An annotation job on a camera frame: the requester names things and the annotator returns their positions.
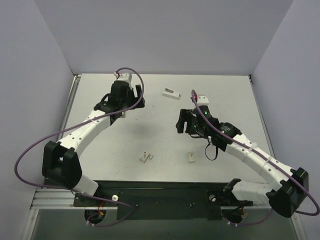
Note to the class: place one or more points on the printed staple box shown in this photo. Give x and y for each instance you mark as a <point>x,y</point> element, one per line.
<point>145,156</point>

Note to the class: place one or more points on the small cardboard tray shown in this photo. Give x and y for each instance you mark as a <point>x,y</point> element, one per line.
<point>191,157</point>

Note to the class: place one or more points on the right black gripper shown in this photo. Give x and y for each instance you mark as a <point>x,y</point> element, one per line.
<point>185,120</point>

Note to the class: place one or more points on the white staple box sleeve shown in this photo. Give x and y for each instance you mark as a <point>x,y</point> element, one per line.
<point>170,93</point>

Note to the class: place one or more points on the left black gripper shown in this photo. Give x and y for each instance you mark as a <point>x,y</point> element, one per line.
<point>136,97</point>

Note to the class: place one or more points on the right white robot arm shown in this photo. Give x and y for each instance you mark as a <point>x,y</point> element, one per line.
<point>284,188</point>

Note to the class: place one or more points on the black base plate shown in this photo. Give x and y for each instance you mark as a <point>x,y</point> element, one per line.
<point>148,200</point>

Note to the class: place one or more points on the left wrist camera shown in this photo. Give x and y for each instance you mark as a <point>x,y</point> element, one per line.
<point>125,77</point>

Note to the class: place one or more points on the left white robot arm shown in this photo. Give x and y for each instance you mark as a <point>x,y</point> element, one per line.
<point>61,159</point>

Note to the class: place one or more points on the aluminium frame rail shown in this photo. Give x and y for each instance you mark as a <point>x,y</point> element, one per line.
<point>55,199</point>

